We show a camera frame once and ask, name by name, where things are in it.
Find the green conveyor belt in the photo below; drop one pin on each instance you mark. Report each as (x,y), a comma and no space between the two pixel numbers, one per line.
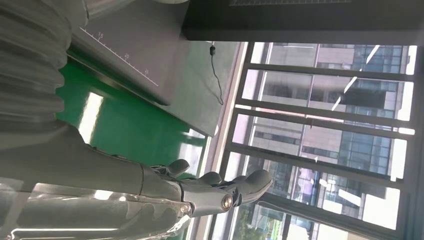
(132,129)

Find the black scanner platform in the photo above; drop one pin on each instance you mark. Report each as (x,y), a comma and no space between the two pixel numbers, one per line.
(142,43)

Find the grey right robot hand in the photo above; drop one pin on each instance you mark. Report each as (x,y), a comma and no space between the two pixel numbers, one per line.
(82,185)

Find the black scanner column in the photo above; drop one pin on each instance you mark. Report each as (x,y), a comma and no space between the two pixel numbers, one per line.
(298,20)

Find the dark window frame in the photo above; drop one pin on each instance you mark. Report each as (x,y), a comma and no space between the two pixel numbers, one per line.
(318,122)

